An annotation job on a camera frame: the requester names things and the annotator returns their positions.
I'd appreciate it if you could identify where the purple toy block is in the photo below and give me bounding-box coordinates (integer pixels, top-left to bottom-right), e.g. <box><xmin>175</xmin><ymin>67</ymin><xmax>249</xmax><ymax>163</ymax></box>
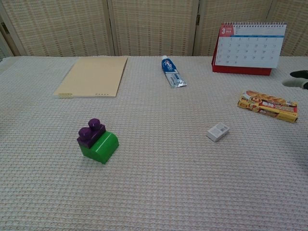
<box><xmin>77</xmin><ymin>117</ymin><xmax>107</xmax><ymax>149</ymax></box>

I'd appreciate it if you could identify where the red desk calendar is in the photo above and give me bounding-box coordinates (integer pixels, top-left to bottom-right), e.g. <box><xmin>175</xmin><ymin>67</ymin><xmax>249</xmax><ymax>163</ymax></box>
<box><xmin>211</xmin><ymin>22</ymin><xmax>287</xmax><ymax>76</ymax></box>

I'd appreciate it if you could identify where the bamboo folding screen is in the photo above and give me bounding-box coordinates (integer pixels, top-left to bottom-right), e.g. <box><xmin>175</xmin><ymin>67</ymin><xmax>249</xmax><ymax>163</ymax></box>
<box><xmin>0</xmin><ymin>0</ymin><xmax>308</xmax><ymax>58</ymax></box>

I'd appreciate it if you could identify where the yellow curry food box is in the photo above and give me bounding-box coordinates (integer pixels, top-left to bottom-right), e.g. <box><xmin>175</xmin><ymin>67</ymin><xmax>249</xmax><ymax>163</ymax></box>
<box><xmin>237</xmin><ymin>90</ymin><xmax>299</xmax><ymax>123</ymax></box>

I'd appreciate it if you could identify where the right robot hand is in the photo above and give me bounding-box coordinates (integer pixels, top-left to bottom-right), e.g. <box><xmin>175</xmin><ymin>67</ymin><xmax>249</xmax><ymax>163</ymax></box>
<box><xmin>282</xmin><ymin>70</ymin><xmax>308</xmax><ymax>90</ymax></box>

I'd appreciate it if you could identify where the blue white toothpaste tube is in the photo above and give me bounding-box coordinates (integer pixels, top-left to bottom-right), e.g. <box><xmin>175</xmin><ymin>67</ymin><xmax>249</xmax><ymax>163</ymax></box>
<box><xmin>160</xmin><ymin>55</ymin><xmax>188</xmax><ymax>89</ymax></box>

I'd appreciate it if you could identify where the white woven tablecloth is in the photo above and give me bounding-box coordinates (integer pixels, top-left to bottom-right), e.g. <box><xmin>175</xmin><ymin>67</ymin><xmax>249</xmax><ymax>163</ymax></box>
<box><xmin>0</xmin><ymin>55</ymin><xmax>308</xmax><ymax>231</ymax></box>

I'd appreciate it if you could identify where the beige notepad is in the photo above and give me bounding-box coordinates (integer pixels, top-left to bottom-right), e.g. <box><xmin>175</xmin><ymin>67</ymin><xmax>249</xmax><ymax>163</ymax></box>
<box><xmin>53</xmin><ymin>56</ymin><xmax>128</xmax><ymax>99</ymax></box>

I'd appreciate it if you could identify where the green toy block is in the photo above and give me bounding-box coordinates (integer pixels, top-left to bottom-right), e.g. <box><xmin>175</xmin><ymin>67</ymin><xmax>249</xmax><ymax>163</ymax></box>
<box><xmin>80</xmin><ymin>131</ymin><xmax>120</xmax><ymax>166</ymax></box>

